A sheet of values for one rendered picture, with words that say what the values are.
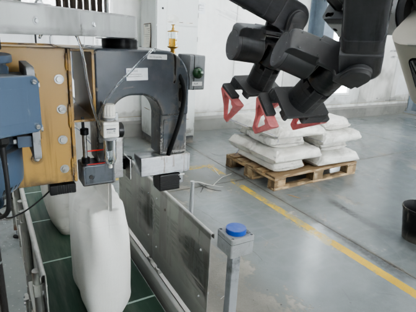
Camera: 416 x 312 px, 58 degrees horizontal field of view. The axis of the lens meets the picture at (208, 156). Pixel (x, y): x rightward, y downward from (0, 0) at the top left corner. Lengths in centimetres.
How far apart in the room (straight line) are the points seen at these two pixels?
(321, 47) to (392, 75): 816
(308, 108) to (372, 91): 767
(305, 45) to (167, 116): 50
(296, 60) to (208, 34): 507
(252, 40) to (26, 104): 41
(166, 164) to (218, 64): 480
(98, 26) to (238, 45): 31
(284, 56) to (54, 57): 52
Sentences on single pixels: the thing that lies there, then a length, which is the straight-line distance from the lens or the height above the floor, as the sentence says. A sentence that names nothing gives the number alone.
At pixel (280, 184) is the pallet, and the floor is 5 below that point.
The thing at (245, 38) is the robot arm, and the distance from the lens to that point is 74.
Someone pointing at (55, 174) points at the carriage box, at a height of 105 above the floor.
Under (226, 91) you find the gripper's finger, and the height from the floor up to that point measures 127.
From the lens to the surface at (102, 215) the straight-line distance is 130.
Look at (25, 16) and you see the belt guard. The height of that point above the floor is 139.
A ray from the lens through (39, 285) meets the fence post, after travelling 123.
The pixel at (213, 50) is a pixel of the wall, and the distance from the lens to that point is 572.
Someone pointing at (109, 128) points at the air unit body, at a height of 117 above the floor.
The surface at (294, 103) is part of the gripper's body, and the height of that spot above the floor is 127.
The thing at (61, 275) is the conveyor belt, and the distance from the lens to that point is 179.
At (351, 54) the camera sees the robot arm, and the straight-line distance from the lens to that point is 57.
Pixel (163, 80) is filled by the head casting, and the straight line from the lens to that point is 97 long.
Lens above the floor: 138
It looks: 18 degrees down
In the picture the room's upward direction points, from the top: 3 degrees clockwise
